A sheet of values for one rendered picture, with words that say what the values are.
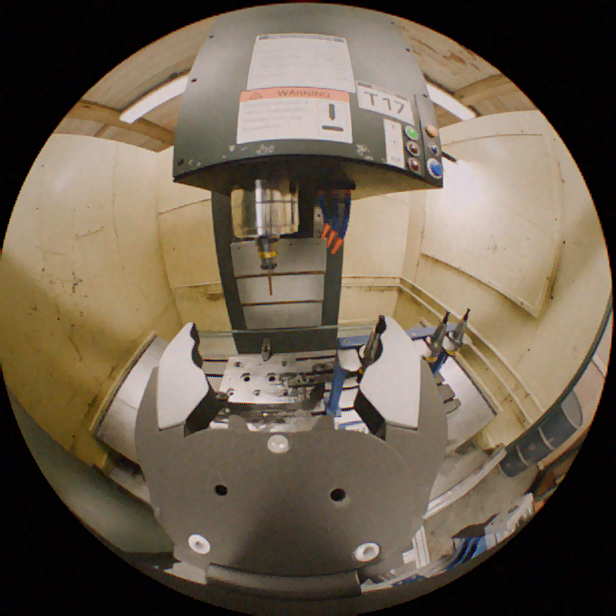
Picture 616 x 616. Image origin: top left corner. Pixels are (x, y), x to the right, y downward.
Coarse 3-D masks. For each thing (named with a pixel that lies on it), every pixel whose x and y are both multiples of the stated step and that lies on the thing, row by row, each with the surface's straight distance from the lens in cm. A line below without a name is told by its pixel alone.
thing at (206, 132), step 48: (240, 48) 46; (384, 48) 53; (192, 96) 38; (240, 96) 34; (192, 144) 32; (240, 144) 28; (288, 144) 27; (336, 144) 28; (384, 144) 31; (384, 192) 51
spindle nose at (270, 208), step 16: (240, 192) 40; (256, 192) 38; (272, 192) 38; (288, 192) 40; (240, 208) 40; (256, 208) 38; (272, 208) 38; (288, 208) 40; (240, 224) 40; (256, 224) 38; (272, 224) 38; (288, 224) 39
